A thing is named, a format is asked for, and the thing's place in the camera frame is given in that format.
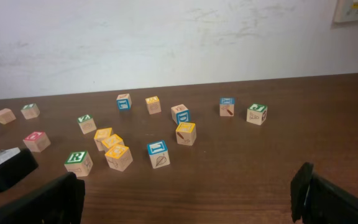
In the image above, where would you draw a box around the blue I leaf block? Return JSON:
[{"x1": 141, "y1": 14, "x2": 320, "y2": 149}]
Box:
[{"x1": 147, "y1": 140, "x2": 170, "y2": 169}]

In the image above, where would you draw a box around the blue D wooden block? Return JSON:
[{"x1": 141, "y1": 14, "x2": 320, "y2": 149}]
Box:
[{"x1": 171, "y1": 104, "x2": 191, "y2": 124}]

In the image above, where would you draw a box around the plain wooden yellow block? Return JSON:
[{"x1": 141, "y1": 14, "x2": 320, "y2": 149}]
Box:
[{"x1": 0, "y1": 108, "x2": 16, "y2": 124}]

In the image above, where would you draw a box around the yellow block front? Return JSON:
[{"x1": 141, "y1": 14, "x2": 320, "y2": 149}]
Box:
[{"x1": 104, "y1": 144, "x2": 133, "y2": 172}]

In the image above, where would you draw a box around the green Z block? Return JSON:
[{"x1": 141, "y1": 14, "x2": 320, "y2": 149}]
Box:
[{"x1": 77, "y1": 114, "x2": 96, "y2": 134}]

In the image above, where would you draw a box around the green J block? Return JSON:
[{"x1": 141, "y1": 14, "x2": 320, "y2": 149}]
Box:
[{"x1": 246, "y1": 103, "x2": 268, "y2": 125}]

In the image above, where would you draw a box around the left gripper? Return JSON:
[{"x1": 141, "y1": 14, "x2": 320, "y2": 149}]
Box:
[{"x1": 0, "y1": 149, "x2": 85, "y2": 224}]

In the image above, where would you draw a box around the green L block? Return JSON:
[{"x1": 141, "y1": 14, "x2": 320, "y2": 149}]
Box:
[{"x1": 21, "y1": 103, "x2": 40, "y2": 119}]

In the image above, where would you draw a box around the yellow block with crayon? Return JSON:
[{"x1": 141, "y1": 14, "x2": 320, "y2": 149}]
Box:
[{"x1": 175, "y1": 122, "x2": 196, "y2": 146}]

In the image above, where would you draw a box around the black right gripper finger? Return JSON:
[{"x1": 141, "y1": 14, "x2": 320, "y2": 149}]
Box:
[{"x1": 290, "y1": 162, "x2": 358, "y2": 224}]

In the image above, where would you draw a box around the red O block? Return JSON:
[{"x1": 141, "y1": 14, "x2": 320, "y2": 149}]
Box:
[{"x1": 23, "y1": 131, "x2": 51, "y2": 152}]

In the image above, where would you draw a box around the green R block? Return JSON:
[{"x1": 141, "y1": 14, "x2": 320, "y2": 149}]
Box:
[{"x1": 64, "y1": 151, "x2": 93, "y2": 177}]

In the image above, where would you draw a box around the blue side far block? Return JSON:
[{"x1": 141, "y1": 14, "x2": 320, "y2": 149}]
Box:
[{"x1": 116, "y1": 93, "x2": 132, "y2": 110}]

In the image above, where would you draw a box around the blue X block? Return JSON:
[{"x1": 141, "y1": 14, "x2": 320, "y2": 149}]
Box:
[{"x1": 219, "y1": 97, "x2": 235, "y2": 116}]

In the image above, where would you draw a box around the yellow top far block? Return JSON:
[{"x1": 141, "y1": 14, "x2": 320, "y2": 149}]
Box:
[{"x1": 145, "y1": 96, "x2": 162, "y2": 114}]

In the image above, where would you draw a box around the yellow block middle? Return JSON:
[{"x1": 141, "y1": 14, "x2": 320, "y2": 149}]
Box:
[{"x1": 101, "y1": 134, "x2": 124, "y2": 152}]

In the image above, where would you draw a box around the yellow block back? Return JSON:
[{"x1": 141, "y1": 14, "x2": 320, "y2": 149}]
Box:
[{"x1": 94, "y1": 128, "x2": 112, "y2": 151}]

